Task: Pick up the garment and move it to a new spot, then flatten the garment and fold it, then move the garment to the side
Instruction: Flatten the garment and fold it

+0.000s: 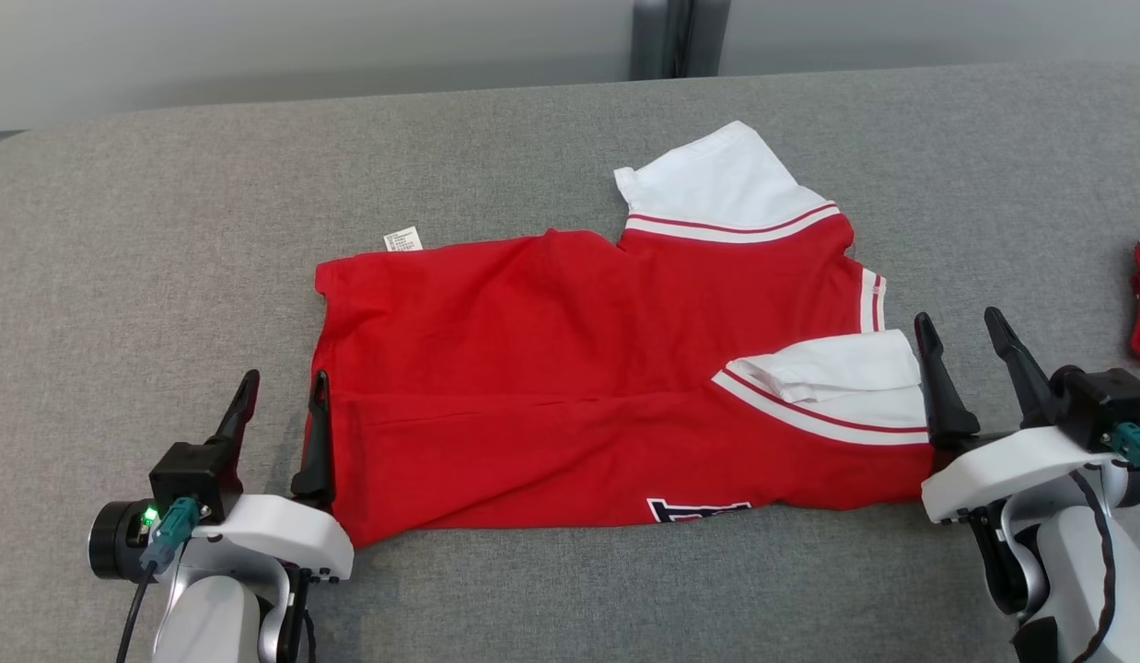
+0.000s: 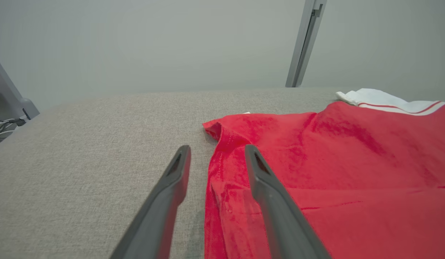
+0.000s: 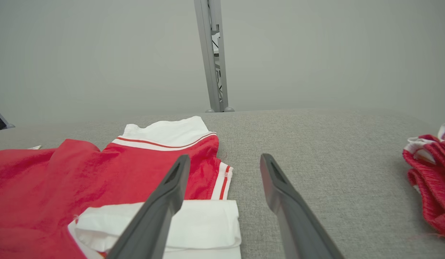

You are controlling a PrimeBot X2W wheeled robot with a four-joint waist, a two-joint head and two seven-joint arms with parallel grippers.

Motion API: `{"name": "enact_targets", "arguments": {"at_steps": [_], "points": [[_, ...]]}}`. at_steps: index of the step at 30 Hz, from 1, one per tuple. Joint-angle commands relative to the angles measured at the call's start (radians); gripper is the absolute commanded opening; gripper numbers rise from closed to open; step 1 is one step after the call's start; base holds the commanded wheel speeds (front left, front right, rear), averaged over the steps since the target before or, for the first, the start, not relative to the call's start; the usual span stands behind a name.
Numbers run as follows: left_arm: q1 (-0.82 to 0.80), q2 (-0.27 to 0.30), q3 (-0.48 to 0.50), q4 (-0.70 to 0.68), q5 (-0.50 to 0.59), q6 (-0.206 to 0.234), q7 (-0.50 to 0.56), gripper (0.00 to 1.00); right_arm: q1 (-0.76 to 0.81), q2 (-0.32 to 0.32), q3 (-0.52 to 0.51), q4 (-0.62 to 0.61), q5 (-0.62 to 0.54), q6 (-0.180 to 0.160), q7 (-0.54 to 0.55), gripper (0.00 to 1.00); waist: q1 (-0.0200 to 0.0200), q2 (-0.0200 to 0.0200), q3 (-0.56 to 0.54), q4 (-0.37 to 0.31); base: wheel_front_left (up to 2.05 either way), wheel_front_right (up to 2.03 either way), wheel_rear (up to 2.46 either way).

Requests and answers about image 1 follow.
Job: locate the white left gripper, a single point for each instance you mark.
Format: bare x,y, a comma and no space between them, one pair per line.
284,529

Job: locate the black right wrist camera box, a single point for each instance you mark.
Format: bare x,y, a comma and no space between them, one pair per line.
1109,405

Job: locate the teal right camera connector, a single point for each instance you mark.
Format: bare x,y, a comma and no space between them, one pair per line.
1139,447

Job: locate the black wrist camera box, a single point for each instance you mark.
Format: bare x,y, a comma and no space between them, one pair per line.
1109,405
188,474

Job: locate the teal left camera connector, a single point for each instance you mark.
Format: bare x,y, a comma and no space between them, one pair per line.
169,534

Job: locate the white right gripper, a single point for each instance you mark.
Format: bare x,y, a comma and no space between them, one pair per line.
994,470

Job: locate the grey metal partition post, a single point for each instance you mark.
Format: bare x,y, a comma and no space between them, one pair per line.
676,37

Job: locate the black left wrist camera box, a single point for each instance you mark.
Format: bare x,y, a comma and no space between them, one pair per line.
188,474

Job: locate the teal camera connector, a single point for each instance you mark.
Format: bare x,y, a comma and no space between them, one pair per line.
1139,447
169,534

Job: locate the red white-sleeved T-shirt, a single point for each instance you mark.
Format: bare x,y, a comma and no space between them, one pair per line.
533,368

